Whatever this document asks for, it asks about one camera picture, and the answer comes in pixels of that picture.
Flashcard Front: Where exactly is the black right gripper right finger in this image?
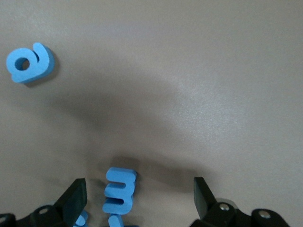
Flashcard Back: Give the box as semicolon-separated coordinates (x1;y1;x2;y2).
191;177;247;227

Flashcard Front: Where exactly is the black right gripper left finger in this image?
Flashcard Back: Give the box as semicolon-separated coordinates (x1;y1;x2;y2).
18;178;88;227

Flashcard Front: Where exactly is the blue foam letter X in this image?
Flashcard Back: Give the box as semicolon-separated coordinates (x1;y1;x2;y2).
73;210;140;227

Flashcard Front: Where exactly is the blue foam letter E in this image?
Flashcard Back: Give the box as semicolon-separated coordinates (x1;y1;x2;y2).
102;167;137;216

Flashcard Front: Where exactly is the blue foam letter Q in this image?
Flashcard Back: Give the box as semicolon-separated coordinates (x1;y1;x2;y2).
6;42;55;84

